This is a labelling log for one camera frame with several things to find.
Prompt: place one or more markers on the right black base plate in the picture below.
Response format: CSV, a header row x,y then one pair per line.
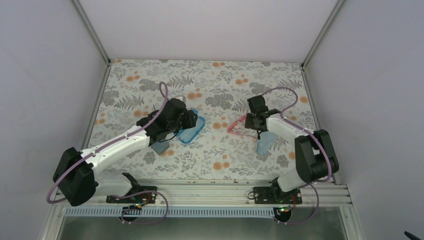
x,y
271,196

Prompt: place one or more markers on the aluminium frame post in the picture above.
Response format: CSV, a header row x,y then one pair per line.
x,y
91,31
322,33

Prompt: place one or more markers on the white slotted cable duct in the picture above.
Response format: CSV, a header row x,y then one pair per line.
x,y
172,212

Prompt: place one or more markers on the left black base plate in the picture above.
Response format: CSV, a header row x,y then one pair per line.
x,y
138,195

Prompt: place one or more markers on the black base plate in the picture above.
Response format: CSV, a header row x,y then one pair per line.
x,y
271,196
138,195

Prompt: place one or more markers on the pink sunglasses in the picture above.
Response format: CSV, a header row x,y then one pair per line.
x,y
235,128

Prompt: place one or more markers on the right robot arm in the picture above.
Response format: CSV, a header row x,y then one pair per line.
x,y
315,156

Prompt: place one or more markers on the grey glasses case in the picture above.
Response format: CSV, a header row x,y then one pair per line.
x,y
160,147

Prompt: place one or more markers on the left aluminium frame post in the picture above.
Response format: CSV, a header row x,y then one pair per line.
x,y
91,31

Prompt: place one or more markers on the light blue cleaning cloth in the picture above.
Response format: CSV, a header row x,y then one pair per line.
x,y
264,143

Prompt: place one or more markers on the right aluminium frame post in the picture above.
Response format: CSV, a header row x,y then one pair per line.
x,y
322,33

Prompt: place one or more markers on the floral table mat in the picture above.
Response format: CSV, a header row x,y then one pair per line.
x,y
219,91

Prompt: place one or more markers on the blue translucent glasses case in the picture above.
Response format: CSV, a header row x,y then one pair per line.
x,y
186,136

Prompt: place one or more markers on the aluminium mounting rail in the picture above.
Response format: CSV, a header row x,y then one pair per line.
x,y
234,193

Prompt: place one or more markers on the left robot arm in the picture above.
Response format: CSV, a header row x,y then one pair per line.
x,y
78,173

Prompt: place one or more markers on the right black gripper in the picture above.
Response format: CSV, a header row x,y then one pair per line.
x,y
248,123

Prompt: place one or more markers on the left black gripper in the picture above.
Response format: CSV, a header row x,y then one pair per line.
x,y
190,122

